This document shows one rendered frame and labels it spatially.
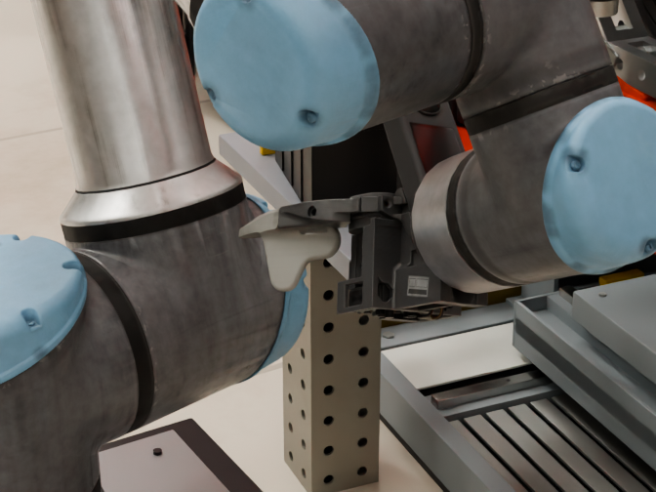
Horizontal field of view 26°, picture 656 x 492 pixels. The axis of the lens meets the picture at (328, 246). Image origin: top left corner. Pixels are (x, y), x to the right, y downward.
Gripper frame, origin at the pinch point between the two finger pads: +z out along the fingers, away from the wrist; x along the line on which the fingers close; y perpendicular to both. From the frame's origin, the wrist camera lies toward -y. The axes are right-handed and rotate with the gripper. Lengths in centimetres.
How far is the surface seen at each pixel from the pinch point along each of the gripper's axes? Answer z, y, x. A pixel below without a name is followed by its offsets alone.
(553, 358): 68, 1, 70
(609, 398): 56, 7, 71
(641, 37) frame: 36, -36, 60
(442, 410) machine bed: 76, 8, 57
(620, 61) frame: 35, -32, 56
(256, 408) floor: 100, 8, 39
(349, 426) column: 73, 11, 41
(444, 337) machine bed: 89, -4, 65
